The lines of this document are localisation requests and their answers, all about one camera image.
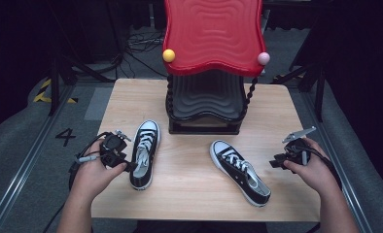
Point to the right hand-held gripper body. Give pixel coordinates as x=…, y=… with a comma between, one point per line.
x=297, y=150

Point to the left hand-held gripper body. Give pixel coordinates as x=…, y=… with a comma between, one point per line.
x=112, y=145

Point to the black canvas sneaker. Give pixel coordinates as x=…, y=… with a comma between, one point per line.
x=239, y=170
x=143, y=155

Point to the red and black shoe rack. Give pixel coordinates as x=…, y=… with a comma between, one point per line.
x=212, y=35

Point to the person's right hand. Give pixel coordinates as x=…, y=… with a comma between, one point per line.
x=312, y=174

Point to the person's left hand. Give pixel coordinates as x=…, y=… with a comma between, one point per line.
x=94, y=174

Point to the black metal stand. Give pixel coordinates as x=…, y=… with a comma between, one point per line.
x=55, y=87
x=319, y=90

